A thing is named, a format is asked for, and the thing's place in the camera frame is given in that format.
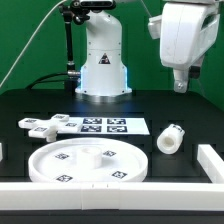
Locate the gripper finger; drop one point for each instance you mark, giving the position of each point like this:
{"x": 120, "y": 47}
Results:
{"x": 181, "y": 80}
{"x": 194, "y": 72}

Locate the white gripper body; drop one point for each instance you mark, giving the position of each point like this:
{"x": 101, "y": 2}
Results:
{"x": 186, "y": 29}

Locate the white round table top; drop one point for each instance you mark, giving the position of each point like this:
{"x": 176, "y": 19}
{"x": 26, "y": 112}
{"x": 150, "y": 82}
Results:
{"x": 88, "y": 159}

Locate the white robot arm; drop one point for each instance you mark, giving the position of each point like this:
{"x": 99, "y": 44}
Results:
{"x": 103, "y": 74}

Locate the white right fence bar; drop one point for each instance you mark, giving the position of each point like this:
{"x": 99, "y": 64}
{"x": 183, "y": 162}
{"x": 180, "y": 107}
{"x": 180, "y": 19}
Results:
{"x": 211, "y": 162}

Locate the white fence bar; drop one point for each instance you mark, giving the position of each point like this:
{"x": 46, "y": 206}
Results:
{"x": 211, "y": 162}
{"x": 118, "y": 196}

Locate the white marker sheet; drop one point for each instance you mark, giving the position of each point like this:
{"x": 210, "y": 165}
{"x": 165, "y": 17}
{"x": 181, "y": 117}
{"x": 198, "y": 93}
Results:
{"x": 102, "y": 125}

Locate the white cross table base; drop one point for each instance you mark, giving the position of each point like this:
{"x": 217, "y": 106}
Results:
{"x": 48, "y": 129}

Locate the white front fence bar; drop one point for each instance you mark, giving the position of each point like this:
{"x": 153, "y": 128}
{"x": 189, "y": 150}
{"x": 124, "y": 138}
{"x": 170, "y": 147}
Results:
{"x": 118, "y": 196}

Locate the white left fence piece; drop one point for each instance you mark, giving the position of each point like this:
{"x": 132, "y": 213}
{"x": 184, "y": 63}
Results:
{"x": 1, "y": 152}

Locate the black camera on mount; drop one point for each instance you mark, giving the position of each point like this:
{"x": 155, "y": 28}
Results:
{"x": 94, "y": 4}

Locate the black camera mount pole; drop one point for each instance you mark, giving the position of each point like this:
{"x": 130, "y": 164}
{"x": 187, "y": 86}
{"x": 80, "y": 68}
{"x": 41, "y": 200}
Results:
{"x": 72, "y": 13}

